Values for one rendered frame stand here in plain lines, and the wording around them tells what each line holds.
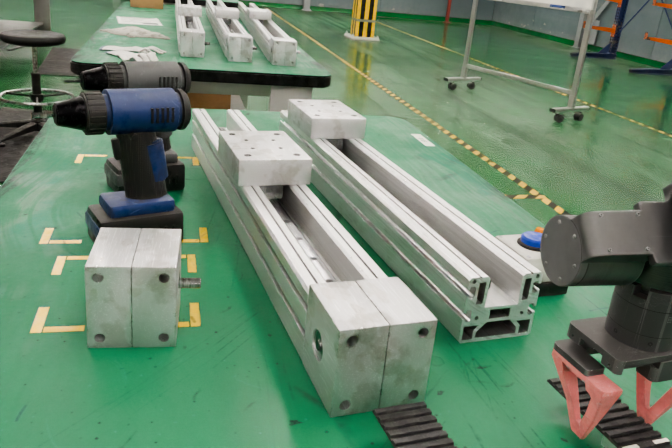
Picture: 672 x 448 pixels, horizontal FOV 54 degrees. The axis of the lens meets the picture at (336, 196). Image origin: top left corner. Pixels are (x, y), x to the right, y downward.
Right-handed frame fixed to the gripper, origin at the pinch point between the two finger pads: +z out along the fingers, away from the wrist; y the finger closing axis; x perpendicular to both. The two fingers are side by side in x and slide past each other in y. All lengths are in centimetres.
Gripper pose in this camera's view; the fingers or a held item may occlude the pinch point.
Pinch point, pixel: (613, 420)
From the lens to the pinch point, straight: 68.6
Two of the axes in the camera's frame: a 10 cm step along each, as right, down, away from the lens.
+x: 3.5, 3.5, -8.7
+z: -1.0, 9.4, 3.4
